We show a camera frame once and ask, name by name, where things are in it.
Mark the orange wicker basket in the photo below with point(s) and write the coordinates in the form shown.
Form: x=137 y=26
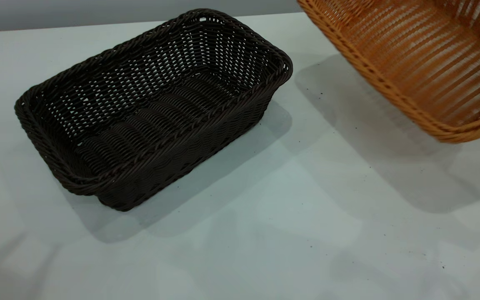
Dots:
x=411 y=50

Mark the black wicker basket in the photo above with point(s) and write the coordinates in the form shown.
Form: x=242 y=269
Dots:
x=161 y=116

